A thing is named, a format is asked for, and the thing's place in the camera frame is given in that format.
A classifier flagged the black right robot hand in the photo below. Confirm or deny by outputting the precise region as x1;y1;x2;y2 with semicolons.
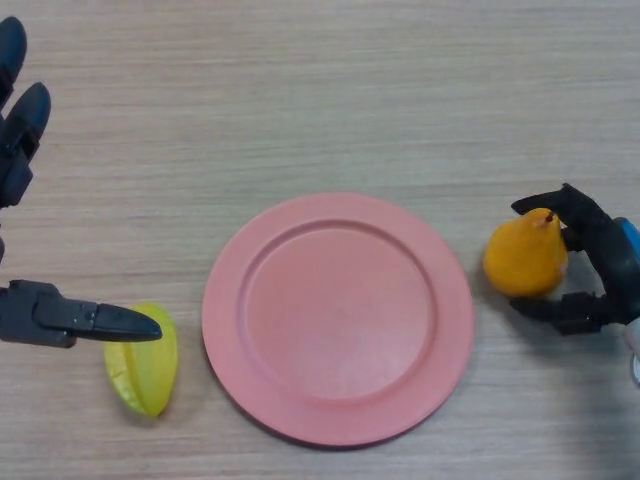
509;182;640;336

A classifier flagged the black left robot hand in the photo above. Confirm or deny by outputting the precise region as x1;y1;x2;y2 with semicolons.
0;15;163;349

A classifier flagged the yellow pear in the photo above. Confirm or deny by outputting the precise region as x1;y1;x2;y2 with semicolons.
482;208;570;299

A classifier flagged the pink round plate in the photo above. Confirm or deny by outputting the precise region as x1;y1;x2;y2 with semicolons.
201;192;475;448

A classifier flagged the yellow starfruit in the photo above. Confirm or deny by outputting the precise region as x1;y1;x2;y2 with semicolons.
103;302;179;419

